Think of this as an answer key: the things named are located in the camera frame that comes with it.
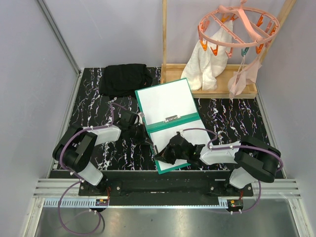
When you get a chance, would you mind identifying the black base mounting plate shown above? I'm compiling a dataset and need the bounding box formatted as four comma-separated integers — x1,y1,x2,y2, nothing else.
79,170,253,207

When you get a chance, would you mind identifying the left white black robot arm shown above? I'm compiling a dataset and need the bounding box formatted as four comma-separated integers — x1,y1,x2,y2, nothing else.
52,111,154,196

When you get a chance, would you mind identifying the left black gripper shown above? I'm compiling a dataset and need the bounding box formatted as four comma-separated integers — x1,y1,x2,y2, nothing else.
128,122,153,145

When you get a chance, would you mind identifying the metal folder binding clasp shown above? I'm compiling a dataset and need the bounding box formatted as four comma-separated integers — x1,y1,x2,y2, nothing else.
164,115,181,123

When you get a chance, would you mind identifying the black folded cloth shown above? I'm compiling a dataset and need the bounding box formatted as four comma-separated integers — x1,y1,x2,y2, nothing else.
98,64,153,99

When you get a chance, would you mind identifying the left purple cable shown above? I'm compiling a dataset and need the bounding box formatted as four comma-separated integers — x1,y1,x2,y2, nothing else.
58,103,129,234

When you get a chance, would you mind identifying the white paper sheet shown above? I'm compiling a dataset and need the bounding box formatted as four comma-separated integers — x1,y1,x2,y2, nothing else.
136,79,197,125
150,122,218,174

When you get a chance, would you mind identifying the green file folder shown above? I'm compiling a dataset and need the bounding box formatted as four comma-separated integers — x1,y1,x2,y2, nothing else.
134,78,213,175

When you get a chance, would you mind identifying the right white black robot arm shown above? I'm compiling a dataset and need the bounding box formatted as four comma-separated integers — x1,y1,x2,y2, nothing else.
154,133,283,196

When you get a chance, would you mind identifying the pink hanging mesh cloth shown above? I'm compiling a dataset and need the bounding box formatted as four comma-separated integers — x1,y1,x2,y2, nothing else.
228,56,262,100

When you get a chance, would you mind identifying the pink round clip hanger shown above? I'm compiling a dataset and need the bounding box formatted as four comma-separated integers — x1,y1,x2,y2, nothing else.
197,0,281,58

